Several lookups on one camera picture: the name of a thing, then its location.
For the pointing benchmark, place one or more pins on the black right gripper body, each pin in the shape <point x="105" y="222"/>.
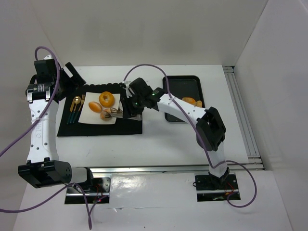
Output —
<point x="128" y="109"/>

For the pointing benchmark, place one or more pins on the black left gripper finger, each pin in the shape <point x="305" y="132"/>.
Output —
<point x="76" y="78"/>
<point x="66" y="86"/>

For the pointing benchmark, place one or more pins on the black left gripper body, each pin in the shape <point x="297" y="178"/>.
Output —
<point x="72" y="72"/>

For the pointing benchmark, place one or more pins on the metal serving tongs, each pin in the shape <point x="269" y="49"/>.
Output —
<point x="118" y="113"/>

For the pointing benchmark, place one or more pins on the orange round bun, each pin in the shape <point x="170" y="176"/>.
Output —
<point x="95" y="107"/>

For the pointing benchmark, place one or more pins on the orange ring donut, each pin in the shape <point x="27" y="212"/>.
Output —
<point x="106" y="99"/>

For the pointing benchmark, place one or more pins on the pale small round bun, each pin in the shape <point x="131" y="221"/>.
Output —
<point x="106" y="114"/>

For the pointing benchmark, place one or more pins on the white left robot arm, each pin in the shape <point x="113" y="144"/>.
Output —
<point x="43" y="167"/>

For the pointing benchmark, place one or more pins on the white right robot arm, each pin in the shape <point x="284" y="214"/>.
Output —
<point x="207" y="123"/>

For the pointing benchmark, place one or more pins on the pale oblong bread roll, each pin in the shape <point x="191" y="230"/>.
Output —
<point x="199" y="104"/>

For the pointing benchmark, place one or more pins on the white square plate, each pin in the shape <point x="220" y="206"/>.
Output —
<point x="87" y="116"/>

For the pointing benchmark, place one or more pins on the black baking tray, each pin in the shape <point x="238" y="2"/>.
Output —
<point x="184" y="86"/>

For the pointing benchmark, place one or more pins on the black scalloped placemat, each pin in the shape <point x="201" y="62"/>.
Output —
<point x="121" y="126"/>

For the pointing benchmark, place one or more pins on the gold spoon green handle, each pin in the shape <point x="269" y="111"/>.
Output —
<point x="77" y="101"/>

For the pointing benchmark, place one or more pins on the gold fork green handle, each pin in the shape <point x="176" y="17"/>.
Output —
<point x="77" y="112"/>

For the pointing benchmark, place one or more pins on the gold knife green handle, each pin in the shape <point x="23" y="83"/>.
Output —
<point x="70" y="111"/>

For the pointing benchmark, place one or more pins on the pale glazed ring donut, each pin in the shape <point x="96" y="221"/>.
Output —
<point x="189" y="100"/>

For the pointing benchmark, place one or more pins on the aluminium front rail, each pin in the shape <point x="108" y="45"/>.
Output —
<point x="152" y="169"/>

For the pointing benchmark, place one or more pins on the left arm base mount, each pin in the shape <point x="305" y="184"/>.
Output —
<point x="98" y="192"/>

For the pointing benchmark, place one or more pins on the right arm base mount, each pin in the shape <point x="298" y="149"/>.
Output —
<point x="207" y="191"/>

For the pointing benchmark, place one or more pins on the aluminium side rail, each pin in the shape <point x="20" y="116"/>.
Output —
<point x="254" y="158"/>

